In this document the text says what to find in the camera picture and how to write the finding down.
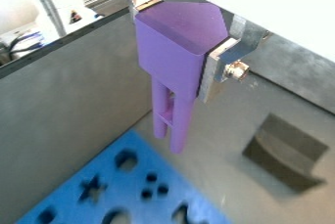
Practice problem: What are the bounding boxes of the black cables bundle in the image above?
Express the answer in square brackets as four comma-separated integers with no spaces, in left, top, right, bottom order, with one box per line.
[0,31,44,60]

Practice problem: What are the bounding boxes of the grey metal pole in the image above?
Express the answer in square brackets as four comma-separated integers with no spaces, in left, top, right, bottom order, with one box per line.
[39,0,67,37]

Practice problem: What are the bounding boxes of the blue shape sorting board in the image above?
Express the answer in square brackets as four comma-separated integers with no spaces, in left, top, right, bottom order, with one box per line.
[16,130,230,224]

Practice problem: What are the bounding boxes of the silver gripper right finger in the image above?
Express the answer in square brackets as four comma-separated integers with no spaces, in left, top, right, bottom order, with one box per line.
[197,15,267,103]

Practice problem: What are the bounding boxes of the purple three prong peg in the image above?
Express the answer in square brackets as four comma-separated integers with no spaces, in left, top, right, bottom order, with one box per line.
[135,1,228,153]

